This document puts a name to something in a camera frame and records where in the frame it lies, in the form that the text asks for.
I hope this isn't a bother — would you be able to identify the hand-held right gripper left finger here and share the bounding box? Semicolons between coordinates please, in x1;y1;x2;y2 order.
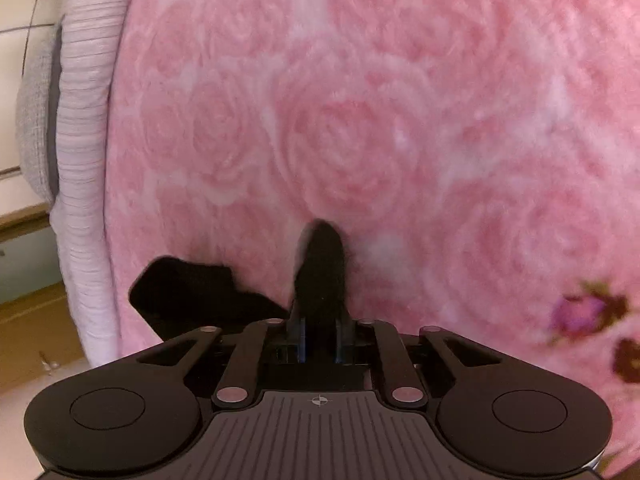
135;317;308;409

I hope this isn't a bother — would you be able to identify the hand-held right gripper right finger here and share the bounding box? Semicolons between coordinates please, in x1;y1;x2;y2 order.
334;317;502;406

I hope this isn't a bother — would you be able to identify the black garment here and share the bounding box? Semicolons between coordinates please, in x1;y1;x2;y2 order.
128;219;351;348

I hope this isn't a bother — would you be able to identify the pink rose print blanket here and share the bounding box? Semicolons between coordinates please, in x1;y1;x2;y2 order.
102;0;640;477

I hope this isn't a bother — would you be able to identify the brown wooden furniture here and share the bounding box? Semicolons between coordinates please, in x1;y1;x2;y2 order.
0;204;87;392

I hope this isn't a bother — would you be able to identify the lilac striped bed sheet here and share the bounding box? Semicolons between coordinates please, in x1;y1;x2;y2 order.
49;0;142;368

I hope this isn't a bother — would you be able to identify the grey pillow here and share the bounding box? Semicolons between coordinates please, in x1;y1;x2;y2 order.
15;22;64;202

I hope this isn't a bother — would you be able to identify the cream wardrobe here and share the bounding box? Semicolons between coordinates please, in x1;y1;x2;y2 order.
0;0;67;213

